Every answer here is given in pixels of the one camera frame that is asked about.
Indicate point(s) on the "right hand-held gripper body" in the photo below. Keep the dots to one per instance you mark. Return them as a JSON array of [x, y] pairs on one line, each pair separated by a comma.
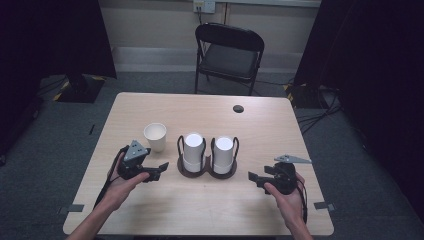
[[285, 178]]

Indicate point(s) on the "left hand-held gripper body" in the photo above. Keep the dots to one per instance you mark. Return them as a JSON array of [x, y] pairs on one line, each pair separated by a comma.
[[131, 166]]

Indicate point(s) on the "single white paper cup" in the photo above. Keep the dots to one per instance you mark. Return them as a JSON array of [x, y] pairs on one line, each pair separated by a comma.
[[156, 138]]

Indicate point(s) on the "stack of white paper cups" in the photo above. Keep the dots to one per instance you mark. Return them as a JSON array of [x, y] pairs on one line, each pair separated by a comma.
[[223, 151], [193, 150]]

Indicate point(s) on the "dark double cup holder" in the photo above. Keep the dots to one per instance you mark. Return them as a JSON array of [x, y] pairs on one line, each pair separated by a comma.
[[208, 168]]

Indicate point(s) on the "person's left hand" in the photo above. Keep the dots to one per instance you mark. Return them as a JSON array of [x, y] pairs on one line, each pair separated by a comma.
[[121, 190]]

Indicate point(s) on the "person's right hand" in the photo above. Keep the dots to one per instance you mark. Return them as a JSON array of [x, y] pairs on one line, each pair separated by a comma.
[[290, 206]]

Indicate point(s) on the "grey tape strip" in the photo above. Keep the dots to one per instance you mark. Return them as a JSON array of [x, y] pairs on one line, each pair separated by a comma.
[[71, 208], [324, 206]]

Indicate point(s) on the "black stand base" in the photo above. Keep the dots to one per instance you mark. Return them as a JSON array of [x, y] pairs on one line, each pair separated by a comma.
[[301, 96], [80, 90]]

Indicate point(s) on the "black folding chair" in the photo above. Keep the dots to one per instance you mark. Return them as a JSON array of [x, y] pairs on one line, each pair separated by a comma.
[[230, 60]]

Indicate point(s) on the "dark curtain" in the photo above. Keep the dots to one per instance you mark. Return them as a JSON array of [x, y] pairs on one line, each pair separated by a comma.
[[373, 83], [40, 50]]

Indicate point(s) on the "white wall socket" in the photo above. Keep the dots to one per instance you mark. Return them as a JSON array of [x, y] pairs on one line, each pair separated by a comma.
[[204, 6]]

